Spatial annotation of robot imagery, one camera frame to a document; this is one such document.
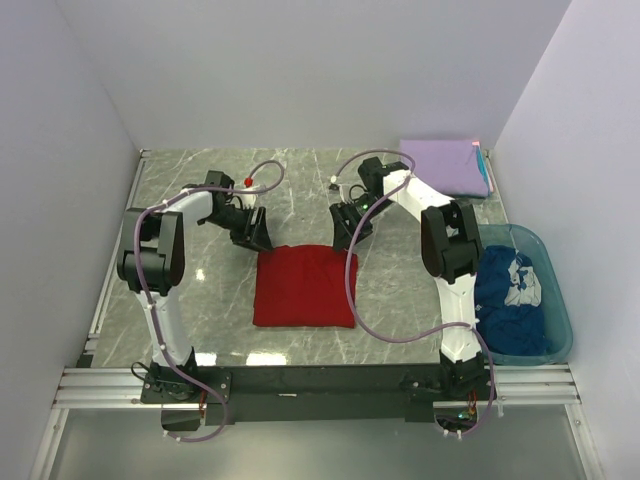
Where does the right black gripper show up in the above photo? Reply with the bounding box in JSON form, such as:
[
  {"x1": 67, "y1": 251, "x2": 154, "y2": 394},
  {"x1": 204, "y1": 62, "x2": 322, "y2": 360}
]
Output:
[{"x1": 330, "y1": 193, "x2": 393, "y2": 254}]

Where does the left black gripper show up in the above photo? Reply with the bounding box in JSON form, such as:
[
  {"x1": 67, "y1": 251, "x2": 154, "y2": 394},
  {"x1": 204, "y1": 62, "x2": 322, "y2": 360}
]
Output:
[{"x1": 206, "y1": 204, "x2": 274, "y2": 253}]

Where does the red t shirt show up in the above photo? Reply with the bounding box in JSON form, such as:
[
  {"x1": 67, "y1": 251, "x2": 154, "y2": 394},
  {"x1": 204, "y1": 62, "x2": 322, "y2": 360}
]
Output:
[{"x1": 253, "y1": 245, "x2": 358, "y2": 329}]

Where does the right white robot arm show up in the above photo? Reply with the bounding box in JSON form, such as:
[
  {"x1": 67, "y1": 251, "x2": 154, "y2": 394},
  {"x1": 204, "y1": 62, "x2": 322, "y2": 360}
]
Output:
[{"x1": 330, "y1": 150, "x2": 488, "y2": 399}]

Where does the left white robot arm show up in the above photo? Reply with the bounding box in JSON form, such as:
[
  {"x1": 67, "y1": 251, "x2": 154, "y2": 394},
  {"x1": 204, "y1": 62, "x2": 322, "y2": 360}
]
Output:
[{"x1": 116, "y1": 171, "x2": 273, "y2": 402}]

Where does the folded purple t shirt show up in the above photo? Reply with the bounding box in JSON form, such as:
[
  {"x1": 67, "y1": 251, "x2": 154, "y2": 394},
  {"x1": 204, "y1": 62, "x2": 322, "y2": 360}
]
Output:
[{"x1": 399, "y1": 140, "x2": 489, "y2": 198}]

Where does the folded light blue t shirt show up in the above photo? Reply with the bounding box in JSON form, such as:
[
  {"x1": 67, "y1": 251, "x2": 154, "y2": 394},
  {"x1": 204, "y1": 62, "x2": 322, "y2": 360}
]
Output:
[{"x1": 475, "y1": 146, "x2": 490, "y2": 184}]

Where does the folded pink t shirt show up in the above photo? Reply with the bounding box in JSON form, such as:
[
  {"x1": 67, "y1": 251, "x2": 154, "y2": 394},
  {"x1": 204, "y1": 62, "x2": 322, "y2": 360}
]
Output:
[{"x1": 472, "y1": 140, "x2": 495, "y2": 196}]

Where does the black base beam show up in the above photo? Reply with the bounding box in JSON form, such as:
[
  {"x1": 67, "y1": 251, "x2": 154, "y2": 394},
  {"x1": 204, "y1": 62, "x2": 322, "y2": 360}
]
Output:
[{"x1": 140, "y1": 364, "x2": 491, "y2": 426}]

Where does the blue plastic bin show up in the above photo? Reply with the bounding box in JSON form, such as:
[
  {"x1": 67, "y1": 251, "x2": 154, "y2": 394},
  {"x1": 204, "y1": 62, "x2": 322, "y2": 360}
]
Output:
[{"x1": 480, "y1": 224, "x2": 573, "y2": 366}]

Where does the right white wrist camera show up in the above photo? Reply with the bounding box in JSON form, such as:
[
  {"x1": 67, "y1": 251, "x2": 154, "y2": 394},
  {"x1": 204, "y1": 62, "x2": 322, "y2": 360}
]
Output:
[{"x1": 328, "y1": 175, "x2": 352, "y2": 203}]

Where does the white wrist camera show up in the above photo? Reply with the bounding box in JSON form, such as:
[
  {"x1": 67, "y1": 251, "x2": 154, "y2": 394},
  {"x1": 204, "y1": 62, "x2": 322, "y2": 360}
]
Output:
[
  {"x1": 328, "y1": 175, "x2": 352, "y2": 203},
  {"x1": 233, "y1": 177, "x2": 265, "y2": 210}
]

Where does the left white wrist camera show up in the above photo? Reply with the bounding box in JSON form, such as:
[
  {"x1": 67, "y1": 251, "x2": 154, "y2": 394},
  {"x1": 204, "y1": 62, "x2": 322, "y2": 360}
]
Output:
[{"x1": 233, "y1": 177, "x2": 265, "y2": 210}]

